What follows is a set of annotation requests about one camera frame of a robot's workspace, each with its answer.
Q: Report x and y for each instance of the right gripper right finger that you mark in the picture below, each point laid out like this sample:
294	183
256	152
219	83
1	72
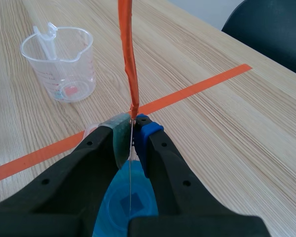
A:
177	187

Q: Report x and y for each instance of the dark blue chair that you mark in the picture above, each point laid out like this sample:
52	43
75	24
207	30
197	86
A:
271	29

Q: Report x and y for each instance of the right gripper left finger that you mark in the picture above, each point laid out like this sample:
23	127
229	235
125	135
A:
71	172

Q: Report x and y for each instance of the grey metal plate orange strip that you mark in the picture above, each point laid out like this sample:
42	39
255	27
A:
129	61

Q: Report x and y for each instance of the clear beaker with blue liquid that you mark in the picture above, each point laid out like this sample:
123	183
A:
128	200

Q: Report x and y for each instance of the empty clear plastic beaker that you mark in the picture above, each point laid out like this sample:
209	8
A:
61	64

